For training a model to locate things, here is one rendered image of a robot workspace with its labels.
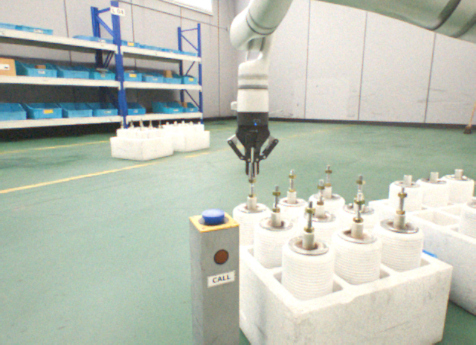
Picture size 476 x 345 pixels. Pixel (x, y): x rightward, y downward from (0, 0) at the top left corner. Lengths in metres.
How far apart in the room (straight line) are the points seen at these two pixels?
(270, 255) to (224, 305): 0.16
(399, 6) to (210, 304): 0.52
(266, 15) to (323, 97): 6.87
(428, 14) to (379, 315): 0.51
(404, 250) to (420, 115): 6.27
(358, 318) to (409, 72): 6.51
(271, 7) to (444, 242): 0.74
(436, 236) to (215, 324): 0.66
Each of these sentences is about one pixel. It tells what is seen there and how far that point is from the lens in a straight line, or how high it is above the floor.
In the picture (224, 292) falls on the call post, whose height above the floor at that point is 0.19.
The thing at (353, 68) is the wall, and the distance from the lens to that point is 7.30.
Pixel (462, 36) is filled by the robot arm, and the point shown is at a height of 0.60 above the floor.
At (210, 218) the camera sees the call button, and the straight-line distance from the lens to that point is 0.55.
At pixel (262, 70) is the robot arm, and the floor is 0.58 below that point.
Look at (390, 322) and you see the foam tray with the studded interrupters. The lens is 0.75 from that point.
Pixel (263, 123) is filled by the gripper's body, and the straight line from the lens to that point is 0.76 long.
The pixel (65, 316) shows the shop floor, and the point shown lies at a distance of 0.97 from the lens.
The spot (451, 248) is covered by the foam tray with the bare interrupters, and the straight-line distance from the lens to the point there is 1.03.
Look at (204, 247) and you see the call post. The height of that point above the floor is 0.28.
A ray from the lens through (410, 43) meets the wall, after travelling 7.09.
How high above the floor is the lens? 0.52
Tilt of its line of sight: 12 degrees down
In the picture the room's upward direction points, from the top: straight up
